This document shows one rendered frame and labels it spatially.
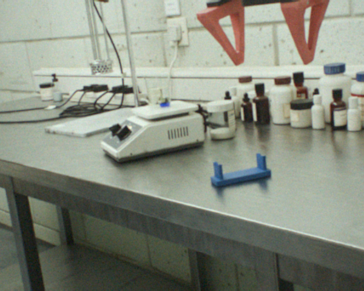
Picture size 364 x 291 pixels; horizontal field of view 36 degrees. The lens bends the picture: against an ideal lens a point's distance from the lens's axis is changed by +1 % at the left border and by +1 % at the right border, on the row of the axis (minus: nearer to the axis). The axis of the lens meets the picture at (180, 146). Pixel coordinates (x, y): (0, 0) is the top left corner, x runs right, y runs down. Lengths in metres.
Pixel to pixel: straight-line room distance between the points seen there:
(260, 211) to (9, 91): 2.14
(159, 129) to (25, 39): 1.50
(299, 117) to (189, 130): 0.26
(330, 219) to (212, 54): 1.01
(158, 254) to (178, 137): 1.05
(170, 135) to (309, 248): 0.52
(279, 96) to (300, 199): 0.52
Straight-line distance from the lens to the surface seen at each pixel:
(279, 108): 1.33
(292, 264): 0.81
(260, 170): 0.96
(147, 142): 1.15
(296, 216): 0.78
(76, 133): 1.48
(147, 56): 1.92
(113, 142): 1.19
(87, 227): 2.52
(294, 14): 0.58
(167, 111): 1.17
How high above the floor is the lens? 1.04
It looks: 14 degrees down
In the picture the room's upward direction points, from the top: 7 degrees counter-clockwise
